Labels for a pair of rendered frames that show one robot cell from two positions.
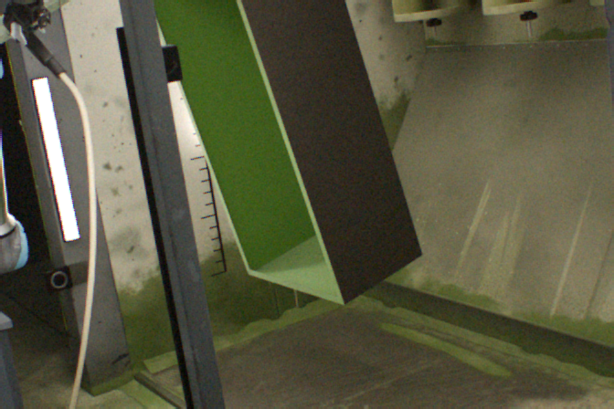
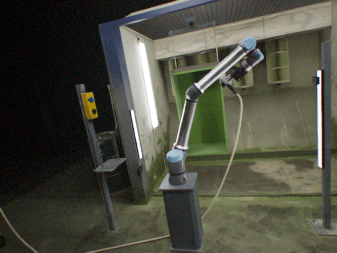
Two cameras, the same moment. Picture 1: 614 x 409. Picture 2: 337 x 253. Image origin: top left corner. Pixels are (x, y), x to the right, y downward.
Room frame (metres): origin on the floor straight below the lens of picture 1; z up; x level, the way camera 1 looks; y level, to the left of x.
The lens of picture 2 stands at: (1.50, 2.30, 1.50)
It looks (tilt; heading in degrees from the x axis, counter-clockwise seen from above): 11 degrees down; 317
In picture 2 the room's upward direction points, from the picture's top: 9 degrees counter-clockwise
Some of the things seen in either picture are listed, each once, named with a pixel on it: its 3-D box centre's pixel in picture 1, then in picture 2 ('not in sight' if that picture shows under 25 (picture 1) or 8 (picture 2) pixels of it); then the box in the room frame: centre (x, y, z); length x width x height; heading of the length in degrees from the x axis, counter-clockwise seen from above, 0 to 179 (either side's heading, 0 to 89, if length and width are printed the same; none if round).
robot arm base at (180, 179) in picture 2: not in sight; (178, 175); (2.77, 1.11, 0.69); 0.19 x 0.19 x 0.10
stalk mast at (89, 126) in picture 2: not in sight; (98, 162); (3.58, 1.47, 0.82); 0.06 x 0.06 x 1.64; 31
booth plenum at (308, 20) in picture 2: not in sight; (232, 30); (3.30, -1.17, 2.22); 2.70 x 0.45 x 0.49; 31
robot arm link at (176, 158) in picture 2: not in sight; (176, 160); (2.77, 1.10, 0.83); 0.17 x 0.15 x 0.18; 124
